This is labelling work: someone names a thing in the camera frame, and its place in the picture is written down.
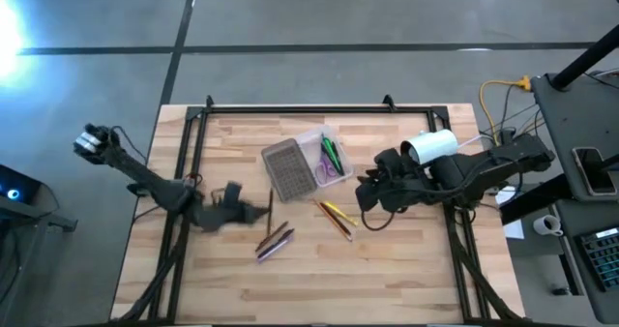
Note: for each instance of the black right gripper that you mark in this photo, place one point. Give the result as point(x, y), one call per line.
point(406, 189)

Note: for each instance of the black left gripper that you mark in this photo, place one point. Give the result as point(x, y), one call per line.
point(217, 217)

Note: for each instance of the brown pencil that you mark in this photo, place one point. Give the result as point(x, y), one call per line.
point(272, 236)
point(270, 211)

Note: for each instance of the yellow pen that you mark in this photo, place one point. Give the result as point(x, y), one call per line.
point(341, 214)

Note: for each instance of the purple mechanical pencil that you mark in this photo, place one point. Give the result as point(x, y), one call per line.
point(276, 250)

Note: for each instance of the dark pencil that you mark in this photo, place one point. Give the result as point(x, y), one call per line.
point(336, 218)

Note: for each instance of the purple scissors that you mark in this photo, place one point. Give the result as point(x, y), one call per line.
point(324, 160)

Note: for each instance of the green pen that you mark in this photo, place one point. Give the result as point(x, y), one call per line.
point(330, 150)

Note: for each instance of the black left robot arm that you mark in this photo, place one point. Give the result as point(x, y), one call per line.
point(145, 182)

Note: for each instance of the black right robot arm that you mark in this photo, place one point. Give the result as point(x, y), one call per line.
point(483, 172)

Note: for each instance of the grey studded box lid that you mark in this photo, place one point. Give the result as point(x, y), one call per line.
point(289, 170)

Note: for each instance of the clear plastic supply box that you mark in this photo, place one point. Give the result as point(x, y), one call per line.
point(309, 145)

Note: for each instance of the white paper sheet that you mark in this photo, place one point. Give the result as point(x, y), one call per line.
point(512, 228)

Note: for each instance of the white mug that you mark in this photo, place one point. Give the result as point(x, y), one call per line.
point(546, 225)

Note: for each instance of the black smartphone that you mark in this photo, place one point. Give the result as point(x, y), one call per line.
point(595, 171)

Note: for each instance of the dark keyboard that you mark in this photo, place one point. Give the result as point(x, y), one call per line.
point(602, 259)

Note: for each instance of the black device blue light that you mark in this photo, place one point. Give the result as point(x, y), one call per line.
point(14, 191)

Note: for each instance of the black pole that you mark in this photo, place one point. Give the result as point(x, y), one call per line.
point(585, 58)

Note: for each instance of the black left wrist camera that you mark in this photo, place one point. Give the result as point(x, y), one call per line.
point(233, 191)

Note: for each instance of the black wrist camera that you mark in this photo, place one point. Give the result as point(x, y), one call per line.
point(233, 191)
point(389, 158)

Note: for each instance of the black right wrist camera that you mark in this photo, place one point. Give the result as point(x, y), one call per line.
point(389, 158)

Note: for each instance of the black aluminium table frame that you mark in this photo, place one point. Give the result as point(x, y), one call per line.
point(314, 109)

